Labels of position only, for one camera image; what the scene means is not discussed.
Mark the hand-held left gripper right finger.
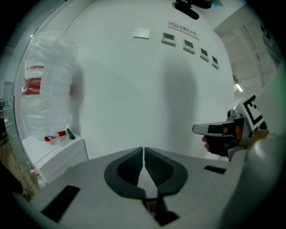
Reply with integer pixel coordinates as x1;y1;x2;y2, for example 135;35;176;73
144;146;239;229

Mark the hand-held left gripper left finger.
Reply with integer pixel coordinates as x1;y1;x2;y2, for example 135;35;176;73
29;146;162;229

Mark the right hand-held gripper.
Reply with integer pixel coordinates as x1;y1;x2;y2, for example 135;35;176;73
192;95;270;162

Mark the person's right forearm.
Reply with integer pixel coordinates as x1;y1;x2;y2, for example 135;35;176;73
251;128;270;144

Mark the person's right hand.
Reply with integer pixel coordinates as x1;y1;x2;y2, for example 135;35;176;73
201;136;212;153

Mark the plastic-wrapped water jug red label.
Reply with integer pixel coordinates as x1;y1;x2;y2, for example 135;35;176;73
21;30;79;145

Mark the white wall sign plate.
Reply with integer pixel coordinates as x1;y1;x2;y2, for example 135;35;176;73
168;20;200;41

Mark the white wall switch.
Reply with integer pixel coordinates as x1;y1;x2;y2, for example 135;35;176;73
133;27;151;40

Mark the black mounted camera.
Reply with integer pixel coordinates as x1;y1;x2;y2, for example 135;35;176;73
172;0;212;21

